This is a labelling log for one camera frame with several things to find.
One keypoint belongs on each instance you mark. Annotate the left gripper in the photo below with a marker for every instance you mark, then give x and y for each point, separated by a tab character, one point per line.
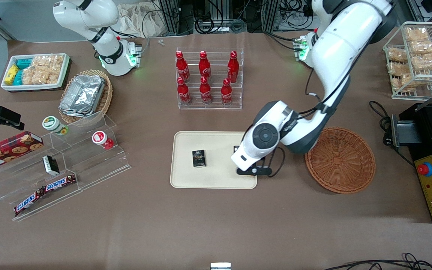
236	149

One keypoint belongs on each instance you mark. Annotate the small black printed box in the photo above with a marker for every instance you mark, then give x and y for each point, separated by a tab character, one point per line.
236	148
198	158

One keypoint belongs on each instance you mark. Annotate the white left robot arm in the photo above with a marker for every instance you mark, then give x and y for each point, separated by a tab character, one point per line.
336	45

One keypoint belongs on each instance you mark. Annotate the beige plastic tray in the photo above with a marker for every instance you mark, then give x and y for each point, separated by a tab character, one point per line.
218	176

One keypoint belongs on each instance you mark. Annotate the brown wicker basket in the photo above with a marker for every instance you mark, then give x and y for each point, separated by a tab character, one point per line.
341	161

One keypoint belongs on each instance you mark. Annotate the light wicker basket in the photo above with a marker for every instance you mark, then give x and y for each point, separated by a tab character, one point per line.
105	99

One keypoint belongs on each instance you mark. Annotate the Walkers tartan cookie box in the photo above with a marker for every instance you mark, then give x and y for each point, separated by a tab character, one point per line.
9	150

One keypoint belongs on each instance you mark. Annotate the teal snack packet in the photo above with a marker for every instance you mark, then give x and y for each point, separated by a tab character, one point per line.
18	77
24	63

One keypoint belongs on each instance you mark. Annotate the white rectangular snack bin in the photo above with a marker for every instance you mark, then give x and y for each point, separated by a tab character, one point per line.
36	87

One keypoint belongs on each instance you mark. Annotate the yellow snack packet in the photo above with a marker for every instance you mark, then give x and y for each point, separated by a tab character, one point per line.
11	74

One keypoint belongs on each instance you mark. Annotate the green lid yogurt cup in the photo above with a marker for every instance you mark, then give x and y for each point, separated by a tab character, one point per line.
52	123

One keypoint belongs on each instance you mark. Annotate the clear bag rice crackers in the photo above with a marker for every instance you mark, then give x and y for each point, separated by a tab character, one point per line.
49	75
29	75
49	61

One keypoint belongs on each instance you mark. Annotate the clear acrylic bottle rack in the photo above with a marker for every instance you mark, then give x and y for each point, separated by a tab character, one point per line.
210	107

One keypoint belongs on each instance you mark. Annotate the black box white side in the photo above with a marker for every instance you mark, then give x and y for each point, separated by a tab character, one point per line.
51	165

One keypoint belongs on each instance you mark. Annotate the red Coca-Cola bottle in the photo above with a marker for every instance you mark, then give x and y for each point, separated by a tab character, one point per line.
205	92
233	67
184	93
226	93
182	67
204	66

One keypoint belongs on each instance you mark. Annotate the stacked aluminium foil trays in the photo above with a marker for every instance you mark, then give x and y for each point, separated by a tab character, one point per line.
83	95

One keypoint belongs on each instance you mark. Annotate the Snickers chocolate bar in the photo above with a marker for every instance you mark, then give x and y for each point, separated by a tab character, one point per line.
28	202
60	182

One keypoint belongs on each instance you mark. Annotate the clear acrylic stepped display stand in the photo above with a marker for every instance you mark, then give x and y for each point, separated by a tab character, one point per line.
88	165

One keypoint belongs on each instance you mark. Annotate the red lid yogurt cup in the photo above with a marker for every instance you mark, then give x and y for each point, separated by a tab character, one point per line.
99	138

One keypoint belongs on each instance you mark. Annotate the beige crumpled cloth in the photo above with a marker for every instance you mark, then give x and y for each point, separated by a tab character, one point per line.
137	18

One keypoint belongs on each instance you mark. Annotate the clear bag fried snack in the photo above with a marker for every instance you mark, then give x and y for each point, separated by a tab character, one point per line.
411	82
398	68
427	61
423	47
397	54
416	33

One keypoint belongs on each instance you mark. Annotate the black machine yellow panel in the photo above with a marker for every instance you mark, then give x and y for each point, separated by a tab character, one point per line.
422	131

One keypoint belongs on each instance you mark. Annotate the red emergency stop button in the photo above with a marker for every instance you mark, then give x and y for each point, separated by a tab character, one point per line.
425	169

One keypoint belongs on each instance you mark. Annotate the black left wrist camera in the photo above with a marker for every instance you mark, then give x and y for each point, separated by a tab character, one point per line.
255	171

